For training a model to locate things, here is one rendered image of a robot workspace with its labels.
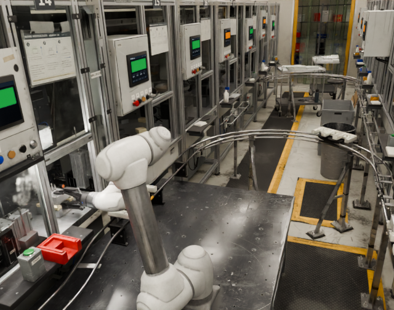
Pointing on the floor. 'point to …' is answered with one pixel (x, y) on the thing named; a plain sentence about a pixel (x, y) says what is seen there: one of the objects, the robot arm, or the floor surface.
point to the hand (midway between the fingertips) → (60, 197)
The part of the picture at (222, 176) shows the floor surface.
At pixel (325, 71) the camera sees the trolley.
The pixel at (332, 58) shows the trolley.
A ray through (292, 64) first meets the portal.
